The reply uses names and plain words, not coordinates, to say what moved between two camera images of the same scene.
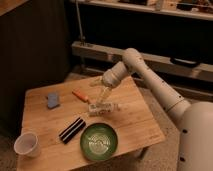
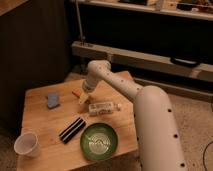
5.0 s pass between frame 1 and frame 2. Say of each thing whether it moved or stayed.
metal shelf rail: stayed
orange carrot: stayed
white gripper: moved
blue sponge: stayed
